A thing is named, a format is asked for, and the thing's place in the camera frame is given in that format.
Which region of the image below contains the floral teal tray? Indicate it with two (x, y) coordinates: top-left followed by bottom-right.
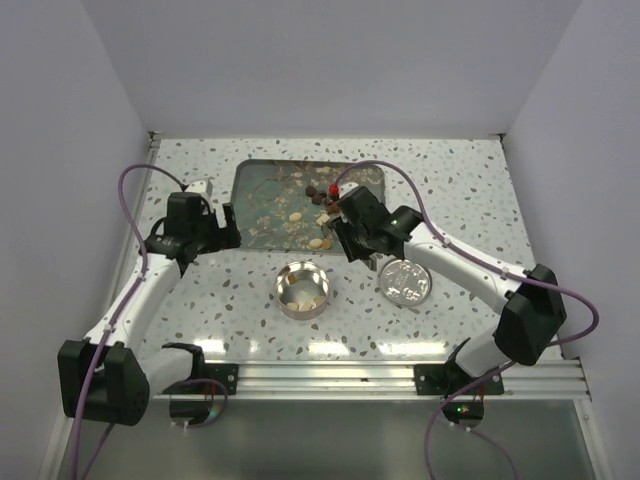
(230, 159), (386, 255)

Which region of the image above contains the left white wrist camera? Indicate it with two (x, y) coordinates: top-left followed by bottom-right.
(186, 178), (214, 210)

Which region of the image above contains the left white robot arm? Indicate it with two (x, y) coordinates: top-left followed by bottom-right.
(57, 192), (241, 426)

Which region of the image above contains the right black base bracket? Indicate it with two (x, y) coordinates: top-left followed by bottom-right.
(413, 363), (505, 398)

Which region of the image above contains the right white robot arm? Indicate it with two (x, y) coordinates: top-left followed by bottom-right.
(332, 182), (566, 393)

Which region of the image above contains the left black base bracket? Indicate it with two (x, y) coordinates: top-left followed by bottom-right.
(163, 363), (239, 396)

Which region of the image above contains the round metal tin lid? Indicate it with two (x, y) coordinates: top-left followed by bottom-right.
(378, 259), (433, 307)

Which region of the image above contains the small white chocolate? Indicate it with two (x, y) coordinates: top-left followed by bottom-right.
(316, 214), (330, 226)

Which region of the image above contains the round metal tin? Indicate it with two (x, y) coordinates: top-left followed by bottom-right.
(274, 261), (331, 321)

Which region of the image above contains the black base bracket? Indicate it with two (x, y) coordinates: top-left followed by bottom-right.
(163, 363), (239, 396)
(413, 363), (505, 398)

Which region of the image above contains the aluminium rail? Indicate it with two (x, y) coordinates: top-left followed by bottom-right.
(149, 362), (594, 401)

